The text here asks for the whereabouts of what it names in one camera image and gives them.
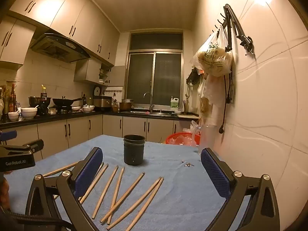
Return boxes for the kitchen cabinets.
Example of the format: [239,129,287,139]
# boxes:
[0,0,121,85]
[0,114,200,164]

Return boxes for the white hanging plastic bags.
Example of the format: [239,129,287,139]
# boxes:
[197,73,228,126]

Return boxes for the dark bottle with yellow cap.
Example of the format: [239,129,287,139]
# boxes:
[40,85,49,101]

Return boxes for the bunch of wooden chopsticks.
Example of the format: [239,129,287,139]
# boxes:
[43,162,164,231]

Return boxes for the lower kitchen cabinets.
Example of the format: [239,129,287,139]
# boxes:
[0,114,200,164]

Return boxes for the kitchen window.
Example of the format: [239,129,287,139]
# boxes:
[125,31,184,107]

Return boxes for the upper kitchen cabinets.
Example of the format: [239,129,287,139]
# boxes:
[0,0,121,85]

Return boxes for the black range hood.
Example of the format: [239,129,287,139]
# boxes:
[30,33,91,63]

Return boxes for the black wok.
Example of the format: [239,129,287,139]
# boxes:
[52,96,83,108]

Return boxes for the metal faucet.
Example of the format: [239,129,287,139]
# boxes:
[144,92,155,114]

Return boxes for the large white bowl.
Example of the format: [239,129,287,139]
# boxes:
[21,107,38,119]

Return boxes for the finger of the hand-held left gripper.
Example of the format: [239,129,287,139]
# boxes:
[0,130,18,142]
[23,139,45,153]

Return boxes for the black plastic cup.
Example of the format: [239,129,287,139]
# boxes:
[123,135,146,166]

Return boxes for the white dishes beside stove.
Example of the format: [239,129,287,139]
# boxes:
[72,105,96,113]

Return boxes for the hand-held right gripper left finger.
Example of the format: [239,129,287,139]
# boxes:
[24,147,104,231]

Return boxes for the blue tablecloth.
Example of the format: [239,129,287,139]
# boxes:
[5,135,253,231]

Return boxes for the crumpled bag in basket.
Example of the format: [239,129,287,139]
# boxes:
[174,135,198,147]

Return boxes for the black kitchen countertop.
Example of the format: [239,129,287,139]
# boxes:
[0,110,180,129]

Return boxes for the plastic bag of flatbread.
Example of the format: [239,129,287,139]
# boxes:
[193,28,234,77]

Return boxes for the frosted glass mug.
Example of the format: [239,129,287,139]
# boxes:
[192,123,210,156]

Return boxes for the black braided cable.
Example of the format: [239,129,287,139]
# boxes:
[0,210,73,231]

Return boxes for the black stock pot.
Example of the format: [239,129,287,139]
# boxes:
[28,96,52,115]

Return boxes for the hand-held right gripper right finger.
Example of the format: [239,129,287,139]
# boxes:
[201,148,281,231]

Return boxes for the group of sauce bottles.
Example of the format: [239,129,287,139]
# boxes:
[0,84,18,116]

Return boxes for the steel sink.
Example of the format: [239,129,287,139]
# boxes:
[130,111,172,116]

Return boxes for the dark hanging cloth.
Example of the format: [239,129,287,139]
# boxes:
[186,68,202,86]

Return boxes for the person's left hand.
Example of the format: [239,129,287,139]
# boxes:
[0,176,10,210]

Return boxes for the yellowish plastic bag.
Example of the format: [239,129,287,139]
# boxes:
[183,120,200,135]

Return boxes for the brown cooking pot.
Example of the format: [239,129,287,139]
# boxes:
[120,99,134,112]

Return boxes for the black cable with plug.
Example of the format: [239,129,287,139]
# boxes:
[218,74,228,134]

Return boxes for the red plastic basket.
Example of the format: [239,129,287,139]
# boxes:
[166,132,201,148]

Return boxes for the open dish shelf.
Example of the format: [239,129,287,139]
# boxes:
[99,63,112,85]

